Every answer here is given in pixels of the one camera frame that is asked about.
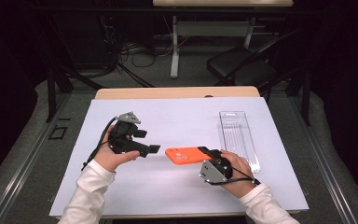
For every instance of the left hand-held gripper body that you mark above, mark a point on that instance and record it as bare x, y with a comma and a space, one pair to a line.
122, 137

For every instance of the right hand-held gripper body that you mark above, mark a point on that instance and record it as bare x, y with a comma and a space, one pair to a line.
213, 172

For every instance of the orange phone case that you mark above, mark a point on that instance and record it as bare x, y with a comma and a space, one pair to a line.
183, 155

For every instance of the clear plastic tray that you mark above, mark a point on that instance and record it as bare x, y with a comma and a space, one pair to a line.
236, 130

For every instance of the person's left hand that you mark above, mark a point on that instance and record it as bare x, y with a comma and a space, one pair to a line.
112, 160

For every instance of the person's right hand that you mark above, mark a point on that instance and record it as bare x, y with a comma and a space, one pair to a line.
242, 180

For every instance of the white table mat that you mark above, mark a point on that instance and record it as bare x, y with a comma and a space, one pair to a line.
174, 186

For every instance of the wooden table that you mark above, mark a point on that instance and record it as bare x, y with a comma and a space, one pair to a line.
167, 92

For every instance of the black metal stand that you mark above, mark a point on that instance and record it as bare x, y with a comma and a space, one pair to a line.
306, 96
51, 93

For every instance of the black folding chair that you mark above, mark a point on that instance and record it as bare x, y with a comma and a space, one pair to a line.
239, 65

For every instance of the white-legged desk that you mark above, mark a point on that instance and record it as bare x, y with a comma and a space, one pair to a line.
211, 28

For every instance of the black metal crossbar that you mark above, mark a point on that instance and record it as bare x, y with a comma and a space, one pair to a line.
105, 10

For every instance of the aluminium floor rail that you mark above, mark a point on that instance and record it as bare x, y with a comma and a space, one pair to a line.
28, 161
326, 168

